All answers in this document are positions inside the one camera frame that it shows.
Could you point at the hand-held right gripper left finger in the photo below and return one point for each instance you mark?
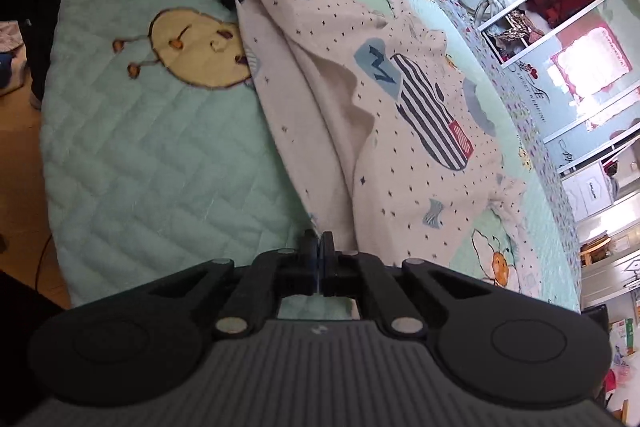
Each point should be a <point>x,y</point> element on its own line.
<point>311,257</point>

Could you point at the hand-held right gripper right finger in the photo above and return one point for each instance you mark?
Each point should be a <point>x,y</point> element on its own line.
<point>327,257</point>

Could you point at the white star print sweatshirt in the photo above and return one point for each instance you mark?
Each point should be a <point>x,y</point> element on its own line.
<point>350,132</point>

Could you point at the pile of clothes on shelf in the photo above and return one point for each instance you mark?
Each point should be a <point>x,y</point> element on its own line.
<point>515,32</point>

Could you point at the mint bee print bedspread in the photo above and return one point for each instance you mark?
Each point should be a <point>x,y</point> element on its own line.
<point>150,167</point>

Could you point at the person's black clothed leg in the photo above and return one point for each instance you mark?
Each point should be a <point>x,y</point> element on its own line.
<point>40,47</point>

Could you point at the heart print bed sheet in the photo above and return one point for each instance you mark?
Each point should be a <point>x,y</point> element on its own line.
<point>510,97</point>

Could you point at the pale blue sliding door wardrobe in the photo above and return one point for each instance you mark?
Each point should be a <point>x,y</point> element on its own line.
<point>530,102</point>

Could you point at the white drawer cabinet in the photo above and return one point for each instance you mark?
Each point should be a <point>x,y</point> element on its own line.
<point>585,192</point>

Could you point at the wooden stool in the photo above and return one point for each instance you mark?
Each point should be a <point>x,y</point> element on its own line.
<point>595,249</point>

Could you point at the green white box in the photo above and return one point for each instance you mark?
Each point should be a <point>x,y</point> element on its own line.
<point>622,334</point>

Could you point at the small pink bordered poster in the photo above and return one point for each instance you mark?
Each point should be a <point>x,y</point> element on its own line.
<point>615,112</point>

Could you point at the large pink bordered poster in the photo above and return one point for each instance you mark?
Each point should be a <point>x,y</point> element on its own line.
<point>592,62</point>

